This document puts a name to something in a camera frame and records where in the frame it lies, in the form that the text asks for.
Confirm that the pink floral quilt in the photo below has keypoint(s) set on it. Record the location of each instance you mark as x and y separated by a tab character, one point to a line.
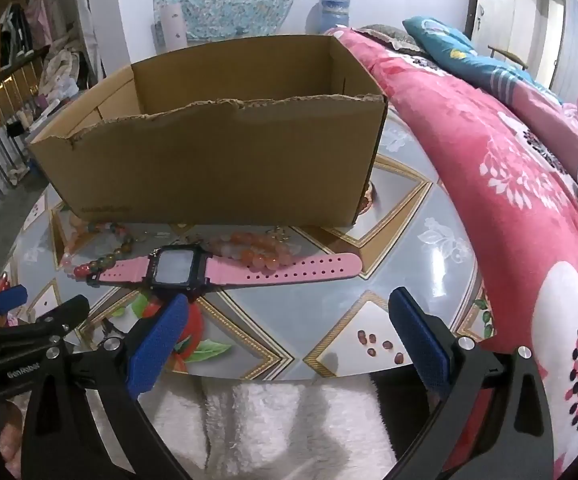
469	160

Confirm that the white door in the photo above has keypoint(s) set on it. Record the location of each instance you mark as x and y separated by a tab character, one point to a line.
529	20

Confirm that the brown cardboard box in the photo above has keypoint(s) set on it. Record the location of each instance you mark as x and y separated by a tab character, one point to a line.
219	170

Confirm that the white cardboard tube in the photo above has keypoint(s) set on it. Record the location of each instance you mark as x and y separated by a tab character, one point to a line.
173	27

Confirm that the blue water dispenser bottle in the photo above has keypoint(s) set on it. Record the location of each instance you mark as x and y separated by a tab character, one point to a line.
334	10

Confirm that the teal patterned pillow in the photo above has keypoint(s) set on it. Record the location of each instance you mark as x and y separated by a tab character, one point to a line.
469	60

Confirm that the patterned fruit print tablecloth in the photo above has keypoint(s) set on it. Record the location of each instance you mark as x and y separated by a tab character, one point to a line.
319	320

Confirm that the teal floral hanging cloth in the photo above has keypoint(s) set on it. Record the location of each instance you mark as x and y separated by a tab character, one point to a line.
229	0

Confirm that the wooden chair back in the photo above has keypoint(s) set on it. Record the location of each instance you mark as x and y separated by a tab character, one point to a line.
506	54

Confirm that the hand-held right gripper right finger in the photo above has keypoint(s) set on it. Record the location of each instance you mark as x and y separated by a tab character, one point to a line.
419	342

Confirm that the hanging clothes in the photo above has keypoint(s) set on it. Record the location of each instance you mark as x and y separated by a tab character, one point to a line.
64	60

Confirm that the brown lace pillow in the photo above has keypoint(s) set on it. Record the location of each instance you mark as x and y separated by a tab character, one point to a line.
389	35

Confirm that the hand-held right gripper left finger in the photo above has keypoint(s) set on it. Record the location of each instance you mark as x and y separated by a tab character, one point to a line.
159	342

